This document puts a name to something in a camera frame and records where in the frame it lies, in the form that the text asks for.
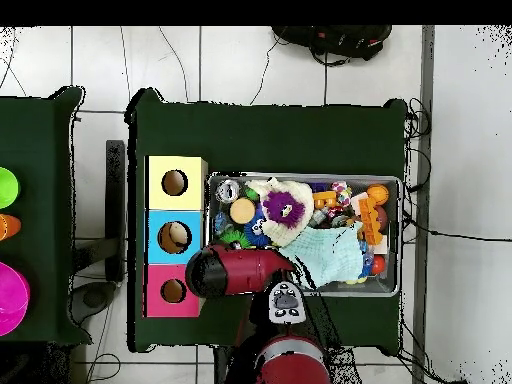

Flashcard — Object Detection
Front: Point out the purple spiky monster toy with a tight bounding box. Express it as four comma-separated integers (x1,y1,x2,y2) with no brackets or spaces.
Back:
261,190,307,229

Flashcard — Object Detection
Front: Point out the shallow wire mesh bin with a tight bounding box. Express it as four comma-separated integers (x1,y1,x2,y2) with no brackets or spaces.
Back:
204,171,403,298

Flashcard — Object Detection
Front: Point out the mint green waffle cloth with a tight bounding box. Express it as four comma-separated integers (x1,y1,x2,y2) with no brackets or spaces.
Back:
278,221,365,289

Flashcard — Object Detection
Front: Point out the wooden box with three holes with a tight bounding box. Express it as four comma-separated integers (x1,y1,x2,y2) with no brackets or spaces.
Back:
142,155,210,319

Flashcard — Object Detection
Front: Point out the blue spiky toy with eyes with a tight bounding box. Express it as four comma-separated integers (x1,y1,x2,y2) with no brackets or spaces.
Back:
243,207,273,247

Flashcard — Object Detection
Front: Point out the dark green table cloth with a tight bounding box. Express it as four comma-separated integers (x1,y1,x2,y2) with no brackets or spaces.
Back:
0,86,93,346
125,87,409,353

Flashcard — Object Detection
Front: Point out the short orange building block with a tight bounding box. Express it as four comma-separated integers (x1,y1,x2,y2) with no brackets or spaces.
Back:
312,190,338,210

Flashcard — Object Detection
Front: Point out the small orange basketball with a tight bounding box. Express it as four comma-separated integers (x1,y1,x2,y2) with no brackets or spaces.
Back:
365,183,390,206

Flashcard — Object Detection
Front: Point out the cream knitted cloth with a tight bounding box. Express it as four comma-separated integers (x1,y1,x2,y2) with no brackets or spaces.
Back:
245,177,315,248

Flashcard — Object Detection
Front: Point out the green plastic cup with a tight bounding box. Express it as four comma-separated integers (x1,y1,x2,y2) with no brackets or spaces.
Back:
0,166,20,210

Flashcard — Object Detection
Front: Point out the orange plastic cone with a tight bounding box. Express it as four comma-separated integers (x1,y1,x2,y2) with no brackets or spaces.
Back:
0,213,22,242

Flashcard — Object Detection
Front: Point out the black cable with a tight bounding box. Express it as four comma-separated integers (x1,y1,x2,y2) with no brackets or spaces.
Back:
401,211,512,244

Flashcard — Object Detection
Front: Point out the long orange building block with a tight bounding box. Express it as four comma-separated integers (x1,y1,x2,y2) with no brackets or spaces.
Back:
357,196,385,246

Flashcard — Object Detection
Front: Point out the silver metal can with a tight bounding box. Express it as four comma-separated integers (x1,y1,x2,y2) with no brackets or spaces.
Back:
215,179,240,204

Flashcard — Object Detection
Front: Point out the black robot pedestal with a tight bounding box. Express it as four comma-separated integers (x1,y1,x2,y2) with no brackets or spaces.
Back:
213,345,259,384

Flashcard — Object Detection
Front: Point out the black upright panel on stand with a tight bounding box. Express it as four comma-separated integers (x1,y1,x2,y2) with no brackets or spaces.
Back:
70,139,128,325

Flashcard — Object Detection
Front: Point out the black backpack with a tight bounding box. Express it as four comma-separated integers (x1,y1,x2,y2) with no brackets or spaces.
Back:
271,25,393,65

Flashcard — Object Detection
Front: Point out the magenta plastic bowl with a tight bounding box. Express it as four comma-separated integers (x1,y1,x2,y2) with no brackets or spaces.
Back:
0,261,31,337

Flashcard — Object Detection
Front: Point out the green spiky rubber ball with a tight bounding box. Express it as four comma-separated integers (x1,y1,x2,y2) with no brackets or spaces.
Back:
218,229,251,249

